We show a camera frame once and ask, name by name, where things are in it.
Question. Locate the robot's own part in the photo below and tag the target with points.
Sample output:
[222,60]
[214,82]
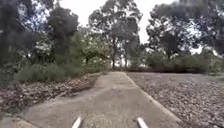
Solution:
[142,123]
[77,122]

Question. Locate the pale concrete path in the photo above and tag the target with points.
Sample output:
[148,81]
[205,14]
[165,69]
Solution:
[110,100]

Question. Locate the wood of trees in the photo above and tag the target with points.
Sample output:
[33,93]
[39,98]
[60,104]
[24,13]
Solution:
[113,30]

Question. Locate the row of green bushes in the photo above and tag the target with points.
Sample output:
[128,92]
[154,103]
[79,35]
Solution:
[50,71]

